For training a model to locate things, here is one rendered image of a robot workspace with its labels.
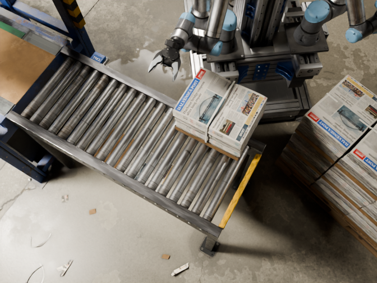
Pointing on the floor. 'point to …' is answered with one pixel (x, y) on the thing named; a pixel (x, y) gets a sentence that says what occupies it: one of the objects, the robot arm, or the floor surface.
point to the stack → (343, 86)
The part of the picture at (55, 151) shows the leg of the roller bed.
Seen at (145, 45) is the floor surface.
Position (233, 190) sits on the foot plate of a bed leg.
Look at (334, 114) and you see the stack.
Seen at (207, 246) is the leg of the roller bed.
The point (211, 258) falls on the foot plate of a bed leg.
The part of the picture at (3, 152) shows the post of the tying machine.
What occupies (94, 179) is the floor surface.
